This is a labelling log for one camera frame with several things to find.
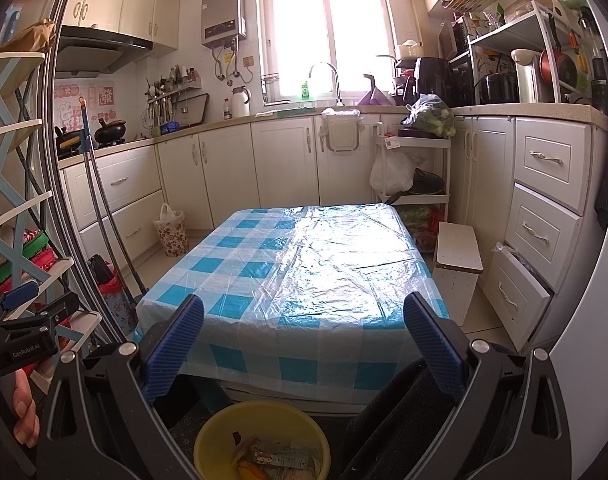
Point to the white electric kettle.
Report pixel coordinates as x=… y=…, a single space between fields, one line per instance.
x=528 y=75

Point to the wall utensil rack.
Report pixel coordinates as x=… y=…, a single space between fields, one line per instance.
x=168 y=95

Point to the black frying pan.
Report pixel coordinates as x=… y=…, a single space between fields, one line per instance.
x=69 y=139

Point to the yellow plastic bin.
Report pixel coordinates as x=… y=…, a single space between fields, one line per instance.
x=213 y=435

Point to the black air fryer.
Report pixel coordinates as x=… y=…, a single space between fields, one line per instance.
x=431 y=77

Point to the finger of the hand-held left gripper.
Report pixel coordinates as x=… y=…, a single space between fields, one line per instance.
x=21 y=295
x=48 y=312

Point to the person's left hand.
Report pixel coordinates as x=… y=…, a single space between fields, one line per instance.
x=26 y=410

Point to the white countertop shelf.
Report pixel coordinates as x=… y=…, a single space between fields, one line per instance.
x=549 y=15

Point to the green dish soap bottle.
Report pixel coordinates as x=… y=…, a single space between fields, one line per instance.
x=305 y=91

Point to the dark tray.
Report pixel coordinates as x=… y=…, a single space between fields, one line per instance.
x=193 y=110

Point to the black wok with lid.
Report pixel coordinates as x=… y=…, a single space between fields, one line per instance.
x=424 y=185

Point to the purple bag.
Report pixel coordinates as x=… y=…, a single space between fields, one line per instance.
x=376 y=96

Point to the white stool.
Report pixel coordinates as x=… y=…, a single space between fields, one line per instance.
x=459 y=255

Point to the white wall cabinets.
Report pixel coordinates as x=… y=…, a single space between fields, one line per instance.
x=118 y=5

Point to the brown paper bag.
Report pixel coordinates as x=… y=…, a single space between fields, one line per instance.
x=31 y=35

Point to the bag of green vegetables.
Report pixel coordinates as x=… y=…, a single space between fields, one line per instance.
x=431 y=115

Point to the grey water heater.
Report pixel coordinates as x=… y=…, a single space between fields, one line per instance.
x=222 y=15

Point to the small bottle red cap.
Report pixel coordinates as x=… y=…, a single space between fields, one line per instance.
x=227 y=110

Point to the white base cabinets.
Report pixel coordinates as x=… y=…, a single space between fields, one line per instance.
x=284 y=160

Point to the white thermos jug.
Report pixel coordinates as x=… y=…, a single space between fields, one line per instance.
x=240 y=102

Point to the bin with red liner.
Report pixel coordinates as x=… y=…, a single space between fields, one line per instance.
x=116 y=305

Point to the blue box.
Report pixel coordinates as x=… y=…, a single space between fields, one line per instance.
x=169 y=128

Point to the white drawer cabinet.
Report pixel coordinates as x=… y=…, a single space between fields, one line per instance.
x=549 y=170

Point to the red and green bag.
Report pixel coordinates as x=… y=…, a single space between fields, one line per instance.
x=421 y=227

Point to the grey sliding door frame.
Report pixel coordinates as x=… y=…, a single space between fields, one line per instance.
x=66 y=160

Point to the black round pot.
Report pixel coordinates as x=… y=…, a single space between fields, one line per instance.
x=111 y=132

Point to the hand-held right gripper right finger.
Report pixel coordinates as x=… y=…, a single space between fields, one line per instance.
x=434 y=347

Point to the floral bag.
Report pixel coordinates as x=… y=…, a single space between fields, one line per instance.
x=171 y=232

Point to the pink patterned wall sticker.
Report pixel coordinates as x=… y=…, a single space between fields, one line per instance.
x=71 y=105

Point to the white hanging waste bin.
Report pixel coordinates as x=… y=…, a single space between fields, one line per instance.
x=341 y=132

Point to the white rack cart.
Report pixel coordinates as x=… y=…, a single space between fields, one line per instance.
x=441 y=170

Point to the window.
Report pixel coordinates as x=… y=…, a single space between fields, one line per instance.
x=329 y=35

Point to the blue checked tablecloth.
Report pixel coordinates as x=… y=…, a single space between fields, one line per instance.
x=309 y=260

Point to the black range hood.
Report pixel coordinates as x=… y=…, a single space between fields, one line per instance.
x=98 y=47

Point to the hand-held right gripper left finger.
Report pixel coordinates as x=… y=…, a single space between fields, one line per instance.
x=176 y=345

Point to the metal broom pole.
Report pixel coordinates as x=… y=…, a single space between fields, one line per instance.
x=118 y=240

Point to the blue and white shelf rack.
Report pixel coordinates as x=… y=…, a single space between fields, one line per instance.
x=13 y=185

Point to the chrome faucet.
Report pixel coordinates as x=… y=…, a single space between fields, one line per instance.
x=329 y=72

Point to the dark patterned floor mat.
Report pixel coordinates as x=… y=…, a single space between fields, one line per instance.
x=188 y=422

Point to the wall power socket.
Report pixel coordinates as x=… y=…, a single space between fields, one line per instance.
x=250 y=61

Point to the red frying pan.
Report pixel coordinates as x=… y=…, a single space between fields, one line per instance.
x=559 y=67

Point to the white plastic bag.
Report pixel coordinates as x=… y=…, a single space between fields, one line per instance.
x=391 y=172

